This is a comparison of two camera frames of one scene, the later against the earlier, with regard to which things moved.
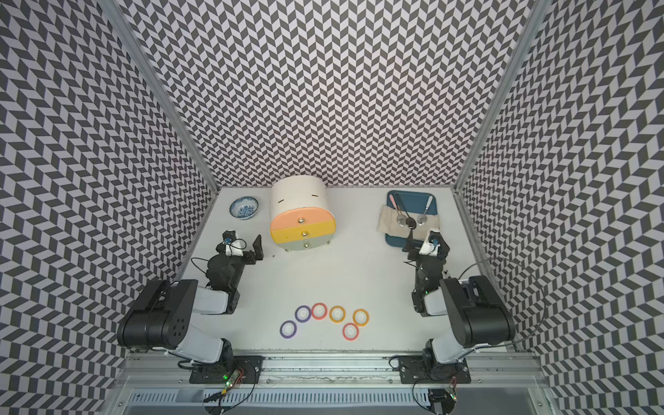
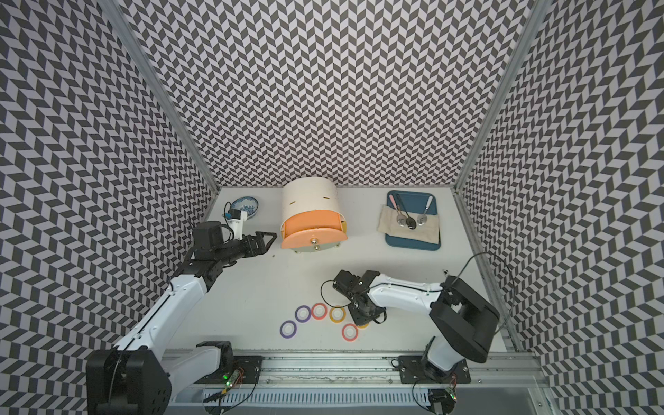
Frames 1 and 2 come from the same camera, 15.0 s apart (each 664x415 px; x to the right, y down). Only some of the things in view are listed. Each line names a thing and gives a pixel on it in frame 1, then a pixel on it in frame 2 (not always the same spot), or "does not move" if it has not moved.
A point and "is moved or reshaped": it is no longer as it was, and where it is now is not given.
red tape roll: x=350 y=331 does not move
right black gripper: x=414 y=248 → x=360 y=320
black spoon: x=411 y=221 does not move
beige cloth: x=386 y=223 does not move
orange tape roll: x=337 y=314 does not move
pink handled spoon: x=401 y=219 does not move
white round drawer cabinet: x=302 y=217 is moved or reshaped
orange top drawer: x=300 y=216 is moved or reshaped
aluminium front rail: x=522 y=369 does not move
